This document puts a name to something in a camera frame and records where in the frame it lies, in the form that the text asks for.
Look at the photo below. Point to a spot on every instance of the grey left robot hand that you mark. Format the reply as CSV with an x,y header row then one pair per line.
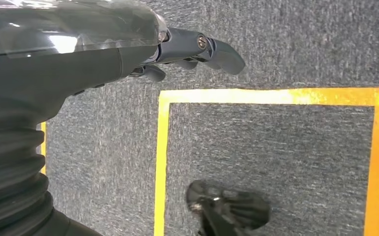
x,y
62,49

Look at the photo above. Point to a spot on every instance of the yellow floor tape square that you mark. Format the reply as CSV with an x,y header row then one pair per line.
x,y
161,163

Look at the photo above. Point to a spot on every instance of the black robot foot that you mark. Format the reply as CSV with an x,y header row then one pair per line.
x,y
235,208

